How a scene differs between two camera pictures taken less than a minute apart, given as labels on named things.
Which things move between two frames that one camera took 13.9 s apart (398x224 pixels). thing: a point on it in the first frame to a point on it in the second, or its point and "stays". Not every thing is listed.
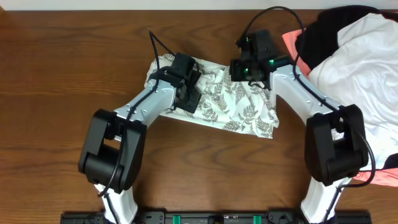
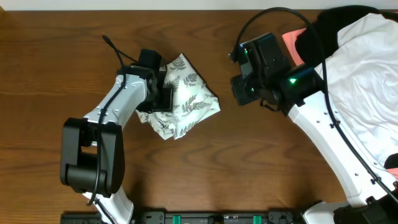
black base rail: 211,217 stays
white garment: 364,72 stays
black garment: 316,38 stays
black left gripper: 192,105 to 166,104
